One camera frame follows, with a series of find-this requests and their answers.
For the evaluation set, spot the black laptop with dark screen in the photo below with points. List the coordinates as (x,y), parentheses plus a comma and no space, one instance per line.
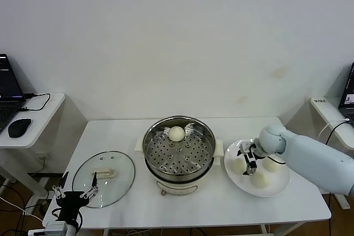
(8,86)

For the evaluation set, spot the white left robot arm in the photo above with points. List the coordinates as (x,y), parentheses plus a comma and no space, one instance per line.
(72,230)

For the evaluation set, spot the small printed desk label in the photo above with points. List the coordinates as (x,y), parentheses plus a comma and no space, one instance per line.
(319,101)

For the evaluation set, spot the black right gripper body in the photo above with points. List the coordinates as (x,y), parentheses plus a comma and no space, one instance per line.
(251,149)

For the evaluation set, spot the round white plate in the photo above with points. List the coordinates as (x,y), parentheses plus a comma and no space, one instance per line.
(279,183)

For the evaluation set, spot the black computer mouse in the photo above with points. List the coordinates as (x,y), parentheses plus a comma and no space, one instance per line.
(19,127)

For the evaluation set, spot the stainless steel steamer basket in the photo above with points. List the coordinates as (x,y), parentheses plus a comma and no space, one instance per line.
(193,153)

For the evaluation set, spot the cream electric cooking pot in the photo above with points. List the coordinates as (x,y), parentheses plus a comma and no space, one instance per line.
(177,185)

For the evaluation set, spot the round glass pot lid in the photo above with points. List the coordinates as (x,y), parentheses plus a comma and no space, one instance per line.
(123,169)

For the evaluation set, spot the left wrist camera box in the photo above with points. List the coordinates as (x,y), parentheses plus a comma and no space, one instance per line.
(56,228)

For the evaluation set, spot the white side desk with mouse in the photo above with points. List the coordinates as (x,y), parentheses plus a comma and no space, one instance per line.
(41,125)

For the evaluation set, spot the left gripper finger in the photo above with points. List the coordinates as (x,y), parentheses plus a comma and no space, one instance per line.
(94,189)
(60,191)

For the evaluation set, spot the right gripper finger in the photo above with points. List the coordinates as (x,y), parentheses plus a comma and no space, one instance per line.
(251,165)
(240,152)

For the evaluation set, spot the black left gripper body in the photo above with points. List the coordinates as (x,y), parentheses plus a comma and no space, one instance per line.
(72,203)

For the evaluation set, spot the white steamed baozi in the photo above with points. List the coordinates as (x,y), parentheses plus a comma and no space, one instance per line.
(260,182)
(176,134)
(272,166)
(238,167)

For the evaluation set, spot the black laptop with lit screen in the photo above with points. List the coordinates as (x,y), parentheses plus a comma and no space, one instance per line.
(348,100)

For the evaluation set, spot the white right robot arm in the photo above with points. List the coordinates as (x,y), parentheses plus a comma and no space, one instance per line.
(318,158)

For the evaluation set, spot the white side desk with label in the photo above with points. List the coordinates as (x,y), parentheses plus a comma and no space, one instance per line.
(326,111)

